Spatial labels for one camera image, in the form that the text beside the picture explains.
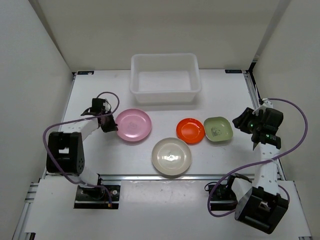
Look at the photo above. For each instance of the orange round plate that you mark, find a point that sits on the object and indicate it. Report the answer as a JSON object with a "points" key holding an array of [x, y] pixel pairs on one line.
{"points": [[190, 130]]}

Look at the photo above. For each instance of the green square panda dish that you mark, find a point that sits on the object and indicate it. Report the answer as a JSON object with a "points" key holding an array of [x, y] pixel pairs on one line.
{"points": [[218, 130]]}

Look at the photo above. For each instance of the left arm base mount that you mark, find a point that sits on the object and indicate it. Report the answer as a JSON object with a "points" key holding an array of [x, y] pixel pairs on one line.
{"points": [[97, 198]]}

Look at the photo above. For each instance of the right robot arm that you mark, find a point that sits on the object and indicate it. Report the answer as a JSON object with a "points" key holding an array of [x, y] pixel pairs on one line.
{"points": [[262, 206]]}

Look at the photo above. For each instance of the pink round plate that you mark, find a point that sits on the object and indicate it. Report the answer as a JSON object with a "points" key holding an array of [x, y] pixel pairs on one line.
{"points": [[133, 125]]}

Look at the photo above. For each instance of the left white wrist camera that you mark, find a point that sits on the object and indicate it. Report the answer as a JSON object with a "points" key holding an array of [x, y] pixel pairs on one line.
{"points": [[106, 105]]}

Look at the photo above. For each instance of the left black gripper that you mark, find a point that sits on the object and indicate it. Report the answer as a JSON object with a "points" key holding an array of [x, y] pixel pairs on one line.
{"points": [[111, 127]]}

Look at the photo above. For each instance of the translucent white plastic bin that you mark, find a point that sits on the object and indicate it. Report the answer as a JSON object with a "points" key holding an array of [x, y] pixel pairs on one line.
{"points": [[170, 78]]}

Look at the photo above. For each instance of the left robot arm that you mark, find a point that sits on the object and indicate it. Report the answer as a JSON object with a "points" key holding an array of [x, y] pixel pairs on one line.
{"points": [[67, 156]]}

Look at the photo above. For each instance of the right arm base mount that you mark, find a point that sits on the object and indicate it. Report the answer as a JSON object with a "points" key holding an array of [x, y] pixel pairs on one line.
{"points": [[224, 198]]}

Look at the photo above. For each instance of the cream round bowl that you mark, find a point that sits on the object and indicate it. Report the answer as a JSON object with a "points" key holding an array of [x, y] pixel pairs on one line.
{"points": [[171, 156]]}

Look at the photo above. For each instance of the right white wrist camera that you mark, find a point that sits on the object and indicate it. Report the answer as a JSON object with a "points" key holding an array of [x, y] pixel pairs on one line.
{"points": [[264, 104]]}

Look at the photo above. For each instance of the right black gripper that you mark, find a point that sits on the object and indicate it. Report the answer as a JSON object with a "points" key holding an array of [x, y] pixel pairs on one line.
{"points": [[240, 121]]}

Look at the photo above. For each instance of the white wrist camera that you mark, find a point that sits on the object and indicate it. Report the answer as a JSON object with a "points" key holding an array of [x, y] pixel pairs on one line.
{"points": [[264, 104], [106, 105]]}

